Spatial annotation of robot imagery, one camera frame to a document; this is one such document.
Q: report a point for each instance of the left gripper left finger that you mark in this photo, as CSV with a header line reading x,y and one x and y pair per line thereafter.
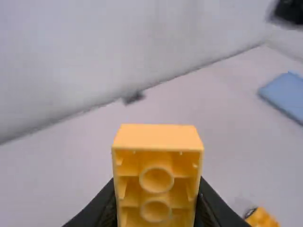
x,y
99,212

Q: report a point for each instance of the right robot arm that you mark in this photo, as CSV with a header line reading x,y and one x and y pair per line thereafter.
x,y
291,9

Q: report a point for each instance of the yellow toy car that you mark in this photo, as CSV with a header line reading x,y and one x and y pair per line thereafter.
x,y
262,218

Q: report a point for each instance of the yellow toy brick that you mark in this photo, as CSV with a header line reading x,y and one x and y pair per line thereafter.
x,y
156,139

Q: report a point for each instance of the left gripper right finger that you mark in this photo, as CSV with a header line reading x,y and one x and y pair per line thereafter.
x,y
213,212

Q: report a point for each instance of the blue mat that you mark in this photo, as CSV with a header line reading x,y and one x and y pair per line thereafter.
x,y
286,94

